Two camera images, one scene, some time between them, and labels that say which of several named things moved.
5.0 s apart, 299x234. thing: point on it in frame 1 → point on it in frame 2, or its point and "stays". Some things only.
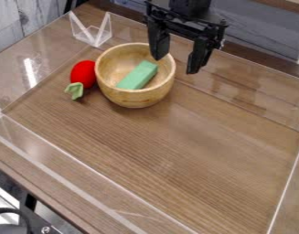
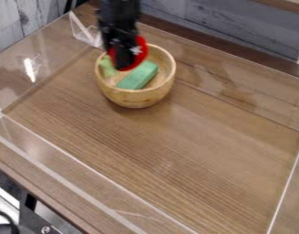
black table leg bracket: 39,224 stays
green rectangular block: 137,76 stays
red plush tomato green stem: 81,78 → 139,58
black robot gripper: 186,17 → 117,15
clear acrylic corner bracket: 92,35 stays
